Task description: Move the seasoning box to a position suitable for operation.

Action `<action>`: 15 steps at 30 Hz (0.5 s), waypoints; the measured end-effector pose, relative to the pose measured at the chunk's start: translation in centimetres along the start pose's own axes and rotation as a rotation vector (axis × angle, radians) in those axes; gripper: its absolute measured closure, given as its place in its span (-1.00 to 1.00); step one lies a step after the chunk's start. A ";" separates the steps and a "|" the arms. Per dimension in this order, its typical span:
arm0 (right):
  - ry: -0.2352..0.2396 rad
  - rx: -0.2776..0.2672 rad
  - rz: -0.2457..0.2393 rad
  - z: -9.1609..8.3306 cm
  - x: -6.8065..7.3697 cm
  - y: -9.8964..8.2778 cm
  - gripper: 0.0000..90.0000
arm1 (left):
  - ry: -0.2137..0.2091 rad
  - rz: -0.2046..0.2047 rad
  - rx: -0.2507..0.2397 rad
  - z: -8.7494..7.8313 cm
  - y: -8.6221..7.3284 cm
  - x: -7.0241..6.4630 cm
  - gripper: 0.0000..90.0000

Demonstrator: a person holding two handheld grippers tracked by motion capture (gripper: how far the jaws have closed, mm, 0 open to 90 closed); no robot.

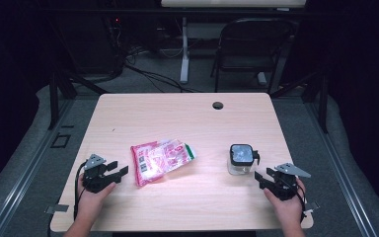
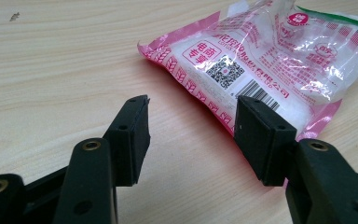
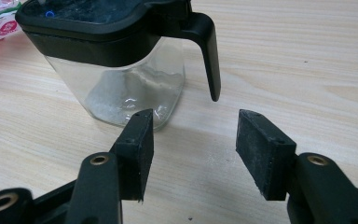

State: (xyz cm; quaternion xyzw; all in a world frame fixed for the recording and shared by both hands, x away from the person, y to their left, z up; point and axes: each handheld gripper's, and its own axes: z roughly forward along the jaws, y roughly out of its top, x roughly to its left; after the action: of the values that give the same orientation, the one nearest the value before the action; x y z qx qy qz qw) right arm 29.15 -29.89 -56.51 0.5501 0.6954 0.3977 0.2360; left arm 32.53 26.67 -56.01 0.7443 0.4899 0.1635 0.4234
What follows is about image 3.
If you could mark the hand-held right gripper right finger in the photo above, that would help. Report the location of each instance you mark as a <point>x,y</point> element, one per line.
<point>264,155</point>

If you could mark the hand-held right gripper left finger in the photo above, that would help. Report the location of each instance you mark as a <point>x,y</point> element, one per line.
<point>135,155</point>

